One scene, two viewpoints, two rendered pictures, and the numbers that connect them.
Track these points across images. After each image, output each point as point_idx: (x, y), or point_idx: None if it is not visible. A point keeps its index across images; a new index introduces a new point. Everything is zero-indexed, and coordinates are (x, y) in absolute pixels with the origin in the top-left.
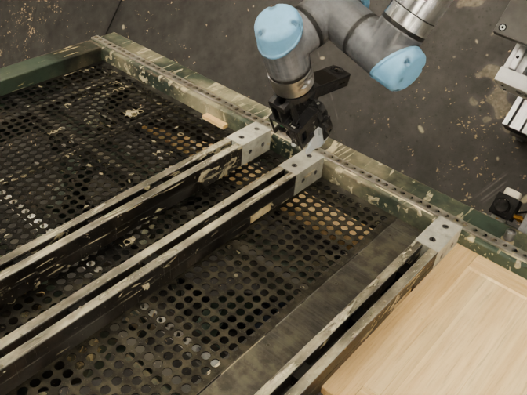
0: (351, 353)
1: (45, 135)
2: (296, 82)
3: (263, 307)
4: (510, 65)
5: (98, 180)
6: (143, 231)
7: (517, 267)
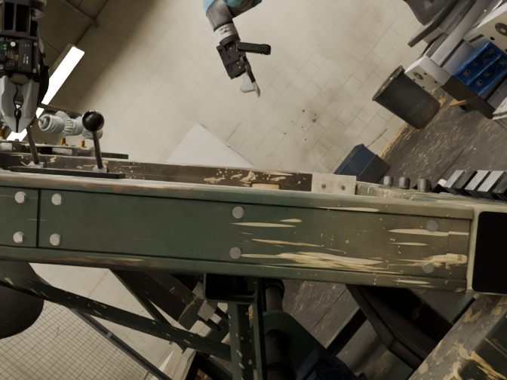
0: (194, 181)
1: (330, 301)
2: (217, 29)
3: (315, 347)
4: (414, 60)
5: (337, 326)
6: (327, 343)
7: (368, 191)
